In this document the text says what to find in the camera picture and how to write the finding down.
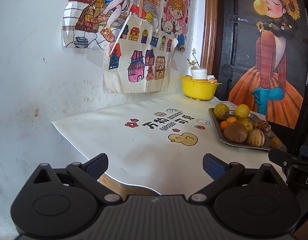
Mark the pale striped pepino melon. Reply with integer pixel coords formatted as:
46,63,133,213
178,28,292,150
246,129,265,147

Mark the yellow plastic bowl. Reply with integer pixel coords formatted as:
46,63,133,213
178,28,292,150
179,75,221,101

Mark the girl with teddy drawing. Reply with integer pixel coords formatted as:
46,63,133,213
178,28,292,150
161,0,190,52

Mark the brown longan fruit front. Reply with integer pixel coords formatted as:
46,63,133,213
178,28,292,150
270,137,280,148

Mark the small orange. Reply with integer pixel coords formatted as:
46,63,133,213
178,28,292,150
220,121,229,131
226,116,237,123

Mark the colourful houses drawing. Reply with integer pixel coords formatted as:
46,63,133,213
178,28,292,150
104,15,178,94

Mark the yellow lemon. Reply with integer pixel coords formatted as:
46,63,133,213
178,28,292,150
235,104,250,119

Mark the white jar with flowers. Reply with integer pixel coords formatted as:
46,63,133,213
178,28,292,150
187,48,208,81

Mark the brown wooden door frame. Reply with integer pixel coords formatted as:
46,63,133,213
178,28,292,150
201,0,218,75

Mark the boy with fan drawing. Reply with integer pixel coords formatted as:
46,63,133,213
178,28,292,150
62,0,162,50

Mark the brown kiwi fruit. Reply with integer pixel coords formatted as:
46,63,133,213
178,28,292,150
223,122,248,144

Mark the striped melon in bowl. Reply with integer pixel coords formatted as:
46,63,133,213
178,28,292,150
208,78,218,84

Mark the girl in orange dress poster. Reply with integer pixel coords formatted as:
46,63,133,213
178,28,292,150
228,0,308,128

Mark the purple striped pepino melon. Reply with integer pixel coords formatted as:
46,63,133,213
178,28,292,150
253,120,271,134

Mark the metal baking tray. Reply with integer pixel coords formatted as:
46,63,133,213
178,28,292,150
209,108,287,152

